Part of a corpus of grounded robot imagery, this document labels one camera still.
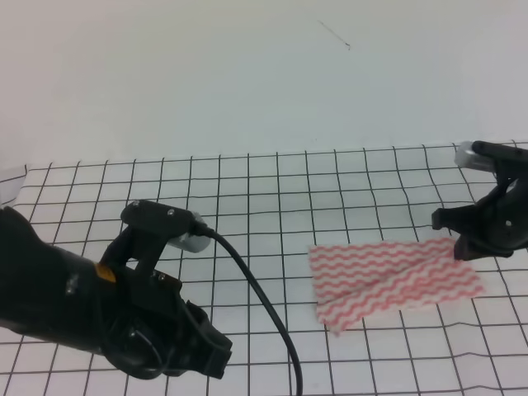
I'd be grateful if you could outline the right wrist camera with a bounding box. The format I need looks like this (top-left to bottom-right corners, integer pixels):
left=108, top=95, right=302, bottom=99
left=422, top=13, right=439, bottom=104
left=455, top=140, right=527, bottom=183

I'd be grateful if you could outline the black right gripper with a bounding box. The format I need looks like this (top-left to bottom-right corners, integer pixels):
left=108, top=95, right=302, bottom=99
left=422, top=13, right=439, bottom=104
left=431, top=181, right=527, bottom=261

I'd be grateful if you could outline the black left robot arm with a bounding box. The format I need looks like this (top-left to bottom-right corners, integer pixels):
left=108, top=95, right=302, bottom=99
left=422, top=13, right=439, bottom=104
left=1, top=200, right=232, bottom=380

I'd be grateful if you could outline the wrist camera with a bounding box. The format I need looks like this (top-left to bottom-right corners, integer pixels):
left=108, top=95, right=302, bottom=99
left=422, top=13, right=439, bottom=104
left=120, top=200, right=210, bottom=276
left=455, top=140, right=527, bottom=183

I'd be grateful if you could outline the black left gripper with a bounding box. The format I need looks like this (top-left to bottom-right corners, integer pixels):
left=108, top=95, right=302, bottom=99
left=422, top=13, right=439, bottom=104
left=98, top=270, right=233, bottom=379

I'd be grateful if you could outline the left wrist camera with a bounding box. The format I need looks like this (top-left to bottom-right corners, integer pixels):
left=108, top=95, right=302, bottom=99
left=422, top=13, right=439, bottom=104
left=120, top=200, right=210, bottom=276

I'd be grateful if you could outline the pink wavy-striped towel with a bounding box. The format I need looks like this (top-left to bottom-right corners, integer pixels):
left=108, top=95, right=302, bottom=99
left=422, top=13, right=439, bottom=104
left=308, top=238, right=484, bottom=333

